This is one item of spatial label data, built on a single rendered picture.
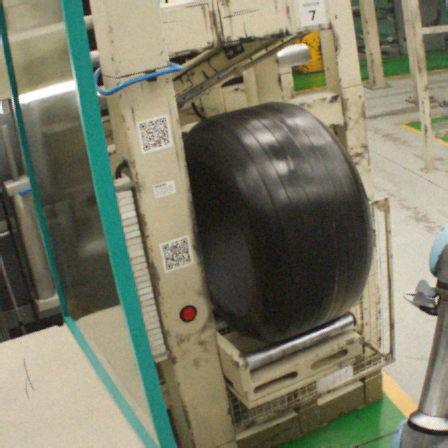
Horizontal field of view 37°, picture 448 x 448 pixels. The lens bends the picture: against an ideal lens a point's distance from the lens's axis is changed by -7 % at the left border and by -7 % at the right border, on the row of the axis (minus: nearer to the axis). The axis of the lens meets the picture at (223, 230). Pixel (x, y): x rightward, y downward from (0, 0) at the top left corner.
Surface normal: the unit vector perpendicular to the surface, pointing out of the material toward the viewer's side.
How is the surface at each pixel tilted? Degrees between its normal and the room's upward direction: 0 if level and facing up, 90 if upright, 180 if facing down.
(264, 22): 90
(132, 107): 90
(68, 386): 0
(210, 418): 90
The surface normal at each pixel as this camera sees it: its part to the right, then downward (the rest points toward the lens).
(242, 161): -0.51, -0.24
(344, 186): 0.31, -0.19
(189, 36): 0.43, 0.27
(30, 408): -0.14, -0.92
